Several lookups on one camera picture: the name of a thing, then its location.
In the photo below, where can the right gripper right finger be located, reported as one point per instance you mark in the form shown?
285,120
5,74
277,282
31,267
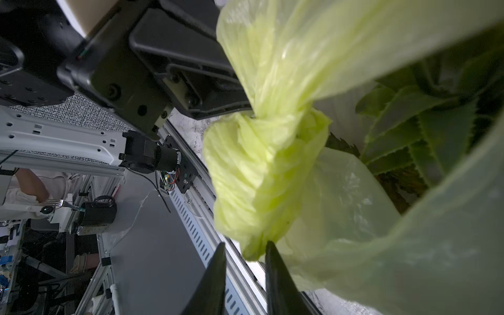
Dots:
281,293

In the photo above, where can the black cup with fork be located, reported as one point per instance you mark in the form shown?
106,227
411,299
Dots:
89,218

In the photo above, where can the yellow-green plastic bag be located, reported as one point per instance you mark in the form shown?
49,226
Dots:
304,65

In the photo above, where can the person in background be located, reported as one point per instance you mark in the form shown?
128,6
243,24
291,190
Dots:
32,186

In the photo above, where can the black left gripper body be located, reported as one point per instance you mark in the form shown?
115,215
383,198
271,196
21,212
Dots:
144,59

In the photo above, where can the pineapple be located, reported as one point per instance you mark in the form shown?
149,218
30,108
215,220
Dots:
428,116

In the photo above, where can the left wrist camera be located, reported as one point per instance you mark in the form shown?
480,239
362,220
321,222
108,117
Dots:
85,15

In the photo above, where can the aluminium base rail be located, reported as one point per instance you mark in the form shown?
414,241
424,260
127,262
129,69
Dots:
155,252

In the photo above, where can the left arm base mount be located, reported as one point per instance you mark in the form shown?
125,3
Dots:
176,168

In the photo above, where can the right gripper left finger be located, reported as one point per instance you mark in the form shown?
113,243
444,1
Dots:
208,297

